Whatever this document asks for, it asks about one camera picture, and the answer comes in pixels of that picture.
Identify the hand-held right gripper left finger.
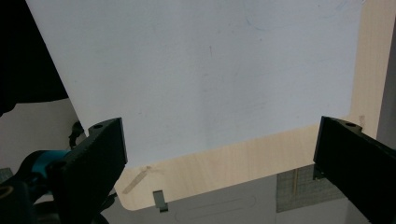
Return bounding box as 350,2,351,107
46,117,129,224

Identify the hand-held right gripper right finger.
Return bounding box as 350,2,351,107
312,116,396,224

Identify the clear tape strip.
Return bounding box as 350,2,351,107
121,166,152,195

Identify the grey grid floor mat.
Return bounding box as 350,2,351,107
276,163,347,214

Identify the thin wooden stick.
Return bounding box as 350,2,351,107
292,168,300,198

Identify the white sheet mat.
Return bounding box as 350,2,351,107
24,0,366,169

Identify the grey metal bracket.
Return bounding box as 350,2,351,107
152,189,169,214

